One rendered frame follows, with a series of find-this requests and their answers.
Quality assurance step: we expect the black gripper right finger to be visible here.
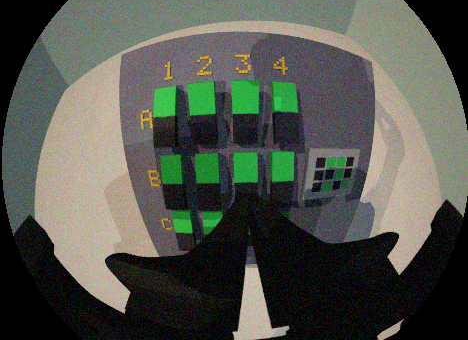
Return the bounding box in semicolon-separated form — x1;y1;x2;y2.
247;192;399;329

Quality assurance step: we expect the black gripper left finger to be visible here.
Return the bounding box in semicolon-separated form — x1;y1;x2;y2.
105;193;250;332

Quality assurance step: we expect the grey switch panel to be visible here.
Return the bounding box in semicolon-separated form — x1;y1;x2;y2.
118;31;375;257

